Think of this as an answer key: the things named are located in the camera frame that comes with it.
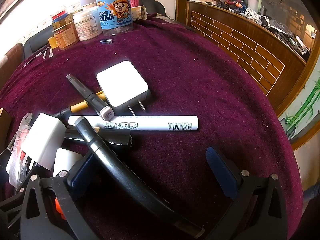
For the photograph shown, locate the large white charger plug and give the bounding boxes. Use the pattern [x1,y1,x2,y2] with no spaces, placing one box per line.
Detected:
[96,60,152,117]

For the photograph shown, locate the clear plastic blister package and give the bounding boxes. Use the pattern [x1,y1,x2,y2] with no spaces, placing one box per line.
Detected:
[5,114,33,188]

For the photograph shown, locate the maroon tablecloth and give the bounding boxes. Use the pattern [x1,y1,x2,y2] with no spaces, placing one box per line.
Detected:
[0,17,304,240]

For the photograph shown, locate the white plastic bottle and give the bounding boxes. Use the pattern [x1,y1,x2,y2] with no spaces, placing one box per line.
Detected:
[73,7,103,41]

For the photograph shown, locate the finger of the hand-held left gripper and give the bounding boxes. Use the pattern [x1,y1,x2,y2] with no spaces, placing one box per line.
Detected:
[0,186,27,232]

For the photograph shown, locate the framed wall painting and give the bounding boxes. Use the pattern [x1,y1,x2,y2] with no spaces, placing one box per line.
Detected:
[0,0,59,24]

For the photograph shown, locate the yellow and black pen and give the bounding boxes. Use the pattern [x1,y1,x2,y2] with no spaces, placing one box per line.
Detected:
[55,91,104,118]

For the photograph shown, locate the bamboo wall sticker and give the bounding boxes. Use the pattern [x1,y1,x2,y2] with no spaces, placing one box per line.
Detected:
[282,79,320,140]

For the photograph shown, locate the stack of colourful tape rolls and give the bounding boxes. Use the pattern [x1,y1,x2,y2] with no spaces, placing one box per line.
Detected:
[51,5,73,28]

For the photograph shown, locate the brown cardboard box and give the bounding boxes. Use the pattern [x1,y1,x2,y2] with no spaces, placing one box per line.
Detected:
[0,107,12,153]

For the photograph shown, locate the brown chair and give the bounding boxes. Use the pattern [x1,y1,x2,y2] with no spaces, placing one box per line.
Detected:
[0,42,24,85]

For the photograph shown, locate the counter clutter pile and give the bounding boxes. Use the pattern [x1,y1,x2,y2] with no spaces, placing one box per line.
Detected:
[217,0,315,55]

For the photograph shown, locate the black pen cap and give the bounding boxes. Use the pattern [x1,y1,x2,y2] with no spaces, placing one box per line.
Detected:
[64,126,133,147]

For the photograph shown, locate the black chair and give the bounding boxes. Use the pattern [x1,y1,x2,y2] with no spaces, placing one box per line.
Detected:
[137,0,167,18]

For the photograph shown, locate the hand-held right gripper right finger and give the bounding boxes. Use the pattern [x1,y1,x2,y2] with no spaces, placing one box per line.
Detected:
[205,146,288,240]

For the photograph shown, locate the black marker grey cap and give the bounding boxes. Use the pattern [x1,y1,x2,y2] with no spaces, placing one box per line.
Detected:
[66,74,112,120]

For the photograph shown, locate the orange jar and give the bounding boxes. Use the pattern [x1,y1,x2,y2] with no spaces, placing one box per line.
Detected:
[54,21,79,50]

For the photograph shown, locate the dark grey chair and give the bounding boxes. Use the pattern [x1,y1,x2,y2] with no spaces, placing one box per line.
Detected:
[24,26,54,58]

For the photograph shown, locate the clear jar blue cartoon label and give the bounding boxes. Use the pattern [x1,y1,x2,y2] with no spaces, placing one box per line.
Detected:
[96,0,134,37]

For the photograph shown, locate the wooden counter brick pattern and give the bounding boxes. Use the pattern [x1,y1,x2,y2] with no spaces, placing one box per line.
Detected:
[186,0,309,118]

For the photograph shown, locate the large black marker grey ends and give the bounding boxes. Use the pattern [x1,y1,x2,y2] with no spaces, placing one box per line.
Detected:
[74,116,205,239]

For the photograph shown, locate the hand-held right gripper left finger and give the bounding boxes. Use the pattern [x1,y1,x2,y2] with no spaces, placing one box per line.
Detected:
[19,152,100,240]

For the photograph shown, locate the white power adapter block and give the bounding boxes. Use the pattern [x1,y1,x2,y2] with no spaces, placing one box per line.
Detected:
[52,148,83,178]

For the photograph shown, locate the white marker pen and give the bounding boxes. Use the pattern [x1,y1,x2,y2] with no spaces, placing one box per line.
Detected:
[68,115,200,132]

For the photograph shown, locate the paper cup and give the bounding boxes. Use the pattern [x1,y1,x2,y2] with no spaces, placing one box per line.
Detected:
[131,5,147,20]

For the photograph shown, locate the small white charger plug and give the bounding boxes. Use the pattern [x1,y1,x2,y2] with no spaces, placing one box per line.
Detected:
[21,112,67,170]

